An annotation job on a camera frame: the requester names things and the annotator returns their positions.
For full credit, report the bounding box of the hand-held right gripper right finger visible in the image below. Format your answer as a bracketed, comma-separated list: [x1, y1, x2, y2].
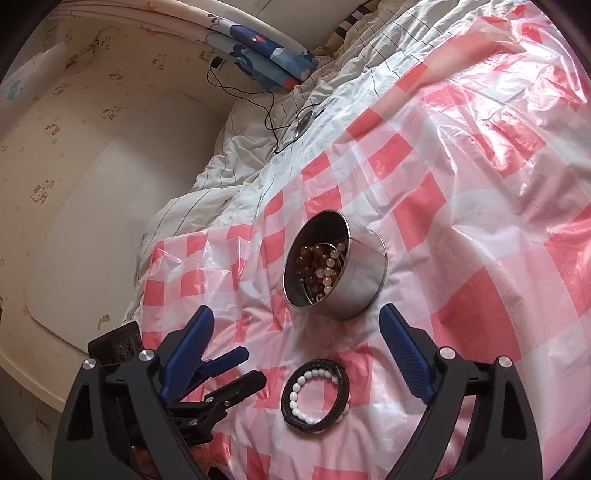
[379, 303, 544, 480]

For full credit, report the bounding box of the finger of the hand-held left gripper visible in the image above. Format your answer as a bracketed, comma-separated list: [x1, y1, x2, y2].
[178, 369, 267, 417]
[194, 347, 250, 377]

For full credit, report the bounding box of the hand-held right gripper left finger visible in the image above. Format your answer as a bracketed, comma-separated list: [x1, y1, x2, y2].
[52, 305, 215, 480]

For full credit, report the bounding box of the white bead bracelet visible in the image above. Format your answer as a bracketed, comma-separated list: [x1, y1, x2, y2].
[284, 367, 345, 424]

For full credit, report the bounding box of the black braided leather bracelet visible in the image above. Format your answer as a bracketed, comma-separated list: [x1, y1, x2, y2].
[281, 357, 352, 433]

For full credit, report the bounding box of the round metal tin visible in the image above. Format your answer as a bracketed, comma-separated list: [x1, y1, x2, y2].
[283, 210, 389, 320]

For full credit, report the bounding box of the pale translucent bead bracelet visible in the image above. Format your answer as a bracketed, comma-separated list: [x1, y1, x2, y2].
[302, 242, 350, 305]

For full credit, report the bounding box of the amber bead bracelet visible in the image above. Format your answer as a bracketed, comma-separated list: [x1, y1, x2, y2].
[295, 240, 345, 297]

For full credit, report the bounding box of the person's left hand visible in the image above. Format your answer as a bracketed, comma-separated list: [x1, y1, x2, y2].
[186, 443, 218, 461]

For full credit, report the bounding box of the red white checkered plastic sheet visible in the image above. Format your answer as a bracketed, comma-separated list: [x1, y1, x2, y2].
[141, 14, 591, 480]

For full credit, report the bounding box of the white striped quilt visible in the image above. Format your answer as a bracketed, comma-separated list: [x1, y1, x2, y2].
[134, 0, 499, 319]

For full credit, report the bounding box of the round grey device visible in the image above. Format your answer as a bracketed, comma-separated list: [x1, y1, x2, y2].
[291, 108, 319, 139]

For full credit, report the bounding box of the blue cartoon printed blanket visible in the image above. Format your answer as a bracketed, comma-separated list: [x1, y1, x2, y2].
[198, 18, 319, 91]

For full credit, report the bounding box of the black cable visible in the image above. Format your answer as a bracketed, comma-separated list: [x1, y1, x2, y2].
[207, 65, 324, 156]

